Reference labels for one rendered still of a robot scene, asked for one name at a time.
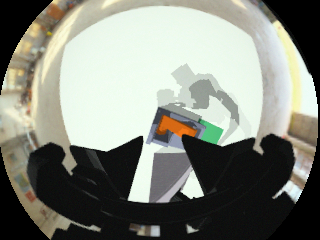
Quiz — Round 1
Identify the orange bar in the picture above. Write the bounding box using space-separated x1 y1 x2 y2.
156 115 197 137

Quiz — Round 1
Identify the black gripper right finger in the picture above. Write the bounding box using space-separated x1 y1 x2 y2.
181 133 256 196

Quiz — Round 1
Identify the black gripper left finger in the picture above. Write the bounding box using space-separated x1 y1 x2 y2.
69 135 144 200

